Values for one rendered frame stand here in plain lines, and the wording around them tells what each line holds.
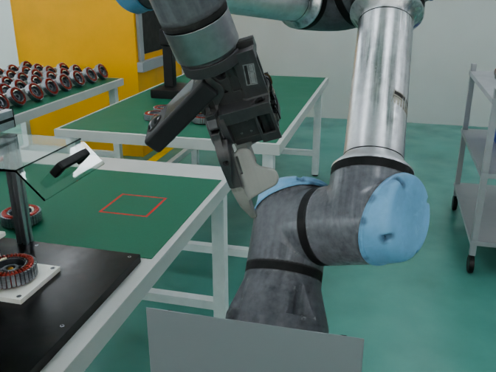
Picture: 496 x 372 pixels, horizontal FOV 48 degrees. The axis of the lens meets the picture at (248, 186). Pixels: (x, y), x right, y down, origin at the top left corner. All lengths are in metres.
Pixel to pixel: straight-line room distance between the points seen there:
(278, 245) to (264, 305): 0.09
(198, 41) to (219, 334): 0.36
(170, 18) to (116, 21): 4.09
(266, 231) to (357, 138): 0.19
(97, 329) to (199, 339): 0.48
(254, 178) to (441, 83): 5.48
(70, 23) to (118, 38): 0.43
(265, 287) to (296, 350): 0.11
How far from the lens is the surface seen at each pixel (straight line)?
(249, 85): 0.64
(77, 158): 1.22
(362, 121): 0.80
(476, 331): 2.64
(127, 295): 1.28
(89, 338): 1.17
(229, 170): 0.65
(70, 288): 1.30
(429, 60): 6.06
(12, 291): 1.30
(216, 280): 2.20
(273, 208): 0.81
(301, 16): 0.96
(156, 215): 1.67
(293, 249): 0.79
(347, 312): 2.60
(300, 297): 0.78
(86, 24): 4.81
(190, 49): 0.60
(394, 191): 0.71
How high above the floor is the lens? 1.40
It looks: 20 degrees down
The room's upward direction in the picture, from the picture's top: straight up
